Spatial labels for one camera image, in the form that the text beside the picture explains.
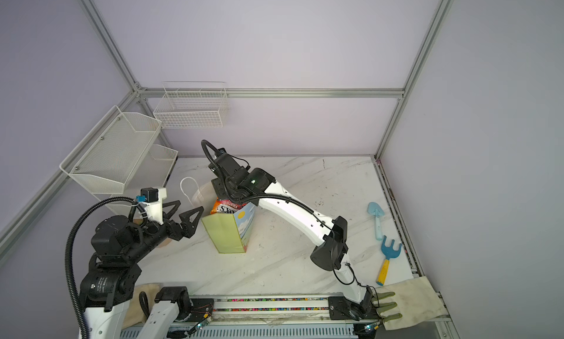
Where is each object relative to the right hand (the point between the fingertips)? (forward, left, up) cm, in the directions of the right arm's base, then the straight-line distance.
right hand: (217, 187), depth 73 cm
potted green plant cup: (-21, +8, +6) cm, 23 cm away
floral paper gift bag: (-10, -3, -12) cm, 16 cm away
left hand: (-11, +5, +3) cm, 12 cm away
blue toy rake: (-13, -63, -28) cm, 71 cm away
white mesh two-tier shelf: (+18, +44, -2) cm, 47 cm away
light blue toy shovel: (+5, -64, -28) cm, 70 cm away
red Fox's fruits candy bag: (-4, -1, -6) cm, 7 cm away
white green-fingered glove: (-31, -64, -29) cm, 77 cm away
